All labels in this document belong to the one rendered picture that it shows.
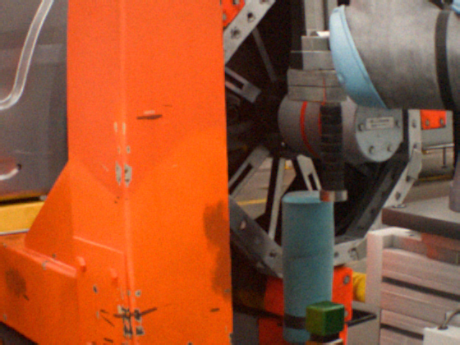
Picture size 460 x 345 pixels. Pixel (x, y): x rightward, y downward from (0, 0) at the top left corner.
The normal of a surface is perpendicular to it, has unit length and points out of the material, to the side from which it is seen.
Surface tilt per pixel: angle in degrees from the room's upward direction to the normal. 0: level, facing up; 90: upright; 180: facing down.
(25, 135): 90
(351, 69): 103
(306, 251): 90
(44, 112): 90
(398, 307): 90
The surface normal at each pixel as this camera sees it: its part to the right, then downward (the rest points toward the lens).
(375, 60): -0.44, 0.20
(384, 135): 0.59, 0.08
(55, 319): -0.80, 0.10
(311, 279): 0.07, 0.17
